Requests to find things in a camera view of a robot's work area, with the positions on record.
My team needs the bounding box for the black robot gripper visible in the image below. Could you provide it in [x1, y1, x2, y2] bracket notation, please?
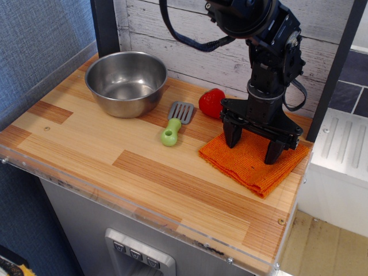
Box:
[220, 86, 303, 164]

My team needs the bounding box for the orange cloth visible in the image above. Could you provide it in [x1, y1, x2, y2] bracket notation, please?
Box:
[198, 131, 309, 198]

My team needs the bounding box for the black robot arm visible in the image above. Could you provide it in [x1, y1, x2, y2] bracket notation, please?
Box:
[206, 1, 306, 164]

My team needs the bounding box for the clear acrylic table edge guard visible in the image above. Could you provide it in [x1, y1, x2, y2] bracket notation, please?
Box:
[1, 146, 284, 275]

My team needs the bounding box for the red toy strawberry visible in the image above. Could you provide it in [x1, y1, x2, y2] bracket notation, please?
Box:
[198, 88, 225, 119]

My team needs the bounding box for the stainless steel bowl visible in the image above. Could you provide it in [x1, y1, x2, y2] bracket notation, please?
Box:
[85, 51, 168, 118]

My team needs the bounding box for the silver toy fridge dispenser panel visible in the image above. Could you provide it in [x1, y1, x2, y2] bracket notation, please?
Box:
[105, 228, 177, 275]

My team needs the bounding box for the yellow black object bottom corner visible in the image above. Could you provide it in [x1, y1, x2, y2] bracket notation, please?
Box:
[1, 254, 36, 276]

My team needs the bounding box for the green handled grey toy spatula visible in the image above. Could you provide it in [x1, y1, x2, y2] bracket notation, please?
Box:
[160, 101, 194, 147]

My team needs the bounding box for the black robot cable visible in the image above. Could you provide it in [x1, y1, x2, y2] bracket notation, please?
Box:
[159, 0, 308, 112]

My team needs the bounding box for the dark right frame post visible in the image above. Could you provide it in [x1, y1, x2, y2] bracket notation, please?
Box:
[306, 0, 367, 142]

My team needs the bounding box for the dark frame post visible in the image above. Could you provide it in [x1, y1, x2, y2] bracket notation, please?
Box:
[90, 0, 120, 58]
[306, 0, 367, 142]

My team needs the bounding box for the dark left frame post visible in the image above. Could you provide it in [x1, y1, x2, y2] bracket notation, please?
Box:
[90, 0, 120, 58]

